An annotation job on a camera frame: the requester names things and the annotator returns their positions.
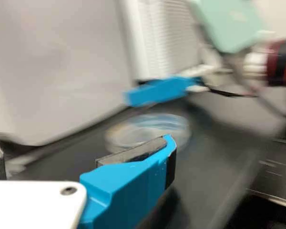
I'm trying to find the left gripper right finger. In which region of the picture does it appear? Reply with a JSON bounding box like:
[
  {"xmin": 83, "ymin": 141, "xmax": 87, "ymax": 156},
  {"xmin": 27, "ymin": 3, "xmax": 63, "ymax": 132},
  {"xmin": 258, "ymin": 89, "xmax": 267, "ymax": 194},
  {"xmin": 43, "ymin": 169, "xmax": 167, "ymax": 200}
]
[{"xmin": 78, "ymin": 134, "xmax": 178, "ymax": 229}]

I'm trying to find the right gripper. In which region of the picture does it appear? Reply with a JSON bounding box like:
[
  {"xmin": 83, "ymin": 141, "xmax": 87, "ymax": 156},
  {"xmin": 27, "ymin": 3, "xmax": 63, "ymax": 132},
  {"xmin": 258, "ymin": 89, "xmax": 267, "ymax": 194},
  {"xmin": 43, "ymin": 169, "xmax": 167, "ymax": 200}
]
[{"xmin": 122, "ymin": 45, "xmax": 247, "ymax": 108}]

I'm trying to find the petri dish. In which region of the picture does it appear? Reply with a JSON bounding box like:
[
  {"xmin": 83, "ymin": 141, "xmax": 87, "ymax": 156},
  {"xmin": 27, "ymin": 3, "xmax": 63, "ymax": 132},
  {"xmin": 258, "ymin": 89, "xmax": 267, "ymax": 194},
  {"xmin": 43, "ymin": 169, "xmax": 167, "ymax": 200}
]
[{"xmin": 104, "ymin": 113, "xmax": 191, "ymax": 154}]

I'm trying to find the incubator door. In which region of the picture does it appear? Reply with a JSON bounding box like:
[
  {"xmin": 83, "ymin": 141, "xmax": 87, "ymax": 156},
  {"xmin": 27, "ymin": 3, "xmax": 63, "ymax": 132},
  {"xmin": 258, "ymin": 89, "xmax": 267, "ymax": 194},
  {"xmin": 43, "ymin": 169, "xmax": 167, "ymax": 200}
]
[{"xmin": 123, "ymin": 0, "xmax": 205, "ymax": 83}]

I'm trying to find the black platform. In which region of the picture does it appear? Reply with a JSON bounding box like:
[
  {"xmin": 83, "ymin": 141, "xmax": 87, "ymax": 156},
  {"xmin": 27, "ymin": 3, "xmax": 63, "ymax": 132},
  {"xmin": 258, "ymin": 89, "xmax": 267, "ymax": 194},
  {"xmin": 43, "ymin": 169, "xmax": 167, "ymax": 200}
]
[{"xmin": 4, "ymin": 104, "xmax": 286, "ymax": 229}]

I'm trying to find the white box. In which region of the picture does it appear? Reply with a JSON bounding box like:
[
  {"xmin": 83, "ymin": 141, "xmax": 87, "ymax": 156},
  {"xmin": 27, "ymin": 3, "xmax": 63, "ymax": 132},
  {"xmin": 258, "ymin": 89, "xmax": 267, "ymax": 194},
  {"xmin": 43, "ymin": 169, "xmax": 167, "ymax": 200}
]
[{"xmin": 0, "ymin": 0, "xmax": 134, "ymax": 146}]

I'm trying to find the right wrist camera phone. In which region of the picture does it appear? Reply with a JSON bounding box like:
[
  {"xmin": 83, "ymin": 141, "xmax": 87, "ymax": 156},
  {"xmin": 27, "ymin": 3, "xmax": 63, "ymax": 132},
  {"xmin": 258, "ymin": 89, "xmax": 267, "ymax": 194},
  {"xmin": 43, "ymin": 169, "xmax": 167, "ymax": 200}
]
[{"xmin": 190, "ymin": 0, "xmax": 275, "ymax": 54}]

